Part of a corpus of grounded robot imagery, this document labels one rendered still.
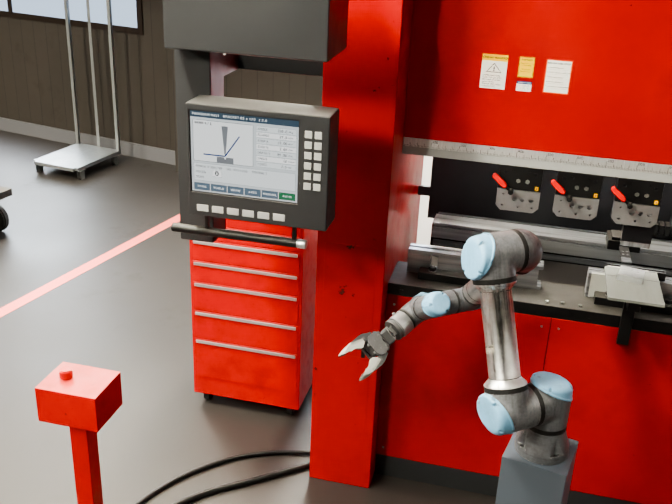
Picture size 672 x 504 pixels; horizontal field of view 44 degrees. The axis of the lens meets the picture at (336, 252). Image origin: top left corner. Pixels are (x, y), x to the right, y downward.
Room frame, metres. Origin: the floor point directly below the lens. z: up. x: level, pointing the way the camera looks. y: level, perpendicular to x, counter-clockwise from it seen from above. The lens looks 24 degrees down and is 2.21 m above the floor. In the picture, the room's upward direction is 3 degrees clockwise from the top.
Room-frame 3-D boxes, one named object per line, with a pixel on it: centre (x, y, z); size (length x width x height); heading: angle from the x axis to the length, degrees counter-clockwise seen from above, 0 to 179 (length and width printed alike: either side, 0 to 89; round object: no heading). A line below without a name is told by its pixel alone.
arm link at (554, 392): (1.94, -0.60, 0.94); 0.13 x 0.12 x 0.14; 116
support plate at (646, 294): (2.59, -1.03, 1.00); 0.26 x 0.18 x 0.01; 167
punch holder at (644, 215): (2.74, -1.03, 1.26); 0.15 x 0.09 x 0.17; 77
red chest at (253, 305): (3.41, 0.32, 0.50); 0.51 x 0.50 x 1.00; 167
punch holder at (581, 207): (2.78, -0.84, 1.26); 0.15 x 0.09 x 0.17; 77
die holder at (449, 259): (2.86, -0.52, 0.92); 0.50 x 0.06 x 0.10; 77
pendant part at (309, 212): (2.46, 0.24, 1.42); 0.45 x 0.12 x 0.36; 77
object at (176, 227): (2.45, 0.31, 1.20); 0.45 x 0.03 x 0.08; 77
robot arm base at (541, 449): (1.95, -0.61, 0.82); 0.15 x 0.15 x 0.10
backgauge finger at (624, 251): (2.90, -1.09, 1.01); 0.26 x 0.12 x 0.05; 167
